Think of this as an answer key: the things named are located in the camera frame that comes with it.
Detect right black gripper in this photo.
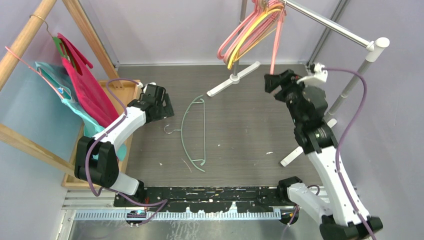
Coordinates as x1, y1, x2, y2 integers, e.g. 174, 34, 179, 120
265, 69, 316, 127

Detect green wire hanger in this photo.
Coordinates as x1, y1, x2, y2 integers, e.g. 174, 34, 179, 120
163, 94, 207, 173

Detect thin pink wire hanger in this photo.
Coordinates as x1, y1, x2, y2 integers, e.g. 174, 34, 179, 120
269, 0, 287, 75

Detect thick pink plastic hanger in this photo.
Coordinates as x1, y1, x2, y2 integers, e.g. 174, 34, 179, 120
216, 0, 282, 61

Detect yellow wire hanger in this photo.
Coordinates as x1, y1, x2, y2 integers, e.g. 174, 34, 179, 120
227, 7, 286, 70

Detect beige plastic hanger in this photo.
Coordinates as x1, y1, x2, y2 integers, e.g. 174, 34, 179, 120
225, 0, 282, 65

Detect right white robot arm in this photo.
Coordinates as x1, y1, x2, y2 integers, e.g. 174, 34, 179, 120
264, 69, 383, 240

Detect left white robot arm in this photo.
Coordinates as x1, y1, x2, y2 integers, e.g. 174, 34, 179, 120
74, 83, 174, 207

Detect wooden tray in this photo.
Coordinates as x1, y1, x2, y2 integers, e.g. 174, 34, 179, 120
61, 80, 140, 190

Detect red garment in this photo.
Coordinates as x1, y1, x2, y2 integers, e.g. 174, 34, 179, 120
57, 33, 120, 128

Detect metal clothes rack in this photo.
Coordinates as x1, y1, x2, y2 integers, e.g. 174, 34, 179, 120
204, 0, 391, 168

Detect teal garment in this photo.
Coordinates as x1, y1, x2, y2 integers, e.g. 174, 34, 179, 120
34, 61, 128, 162

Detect green hanger on rack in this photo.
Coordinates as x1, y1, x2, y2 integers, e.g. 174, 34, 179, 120
29, 14, 79, 73

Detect pink hanger on wooden rack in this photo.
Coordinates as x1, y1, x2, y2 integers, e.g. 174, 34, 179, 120
4, 46, 76, 103

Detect wooden clothes rack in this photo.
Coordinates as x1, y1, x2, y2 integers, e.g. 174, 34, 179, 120
0, 0, 124, 176

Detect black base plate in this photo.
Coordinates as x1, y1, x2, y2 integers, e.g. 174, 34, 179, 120
129, 186, 295, 213

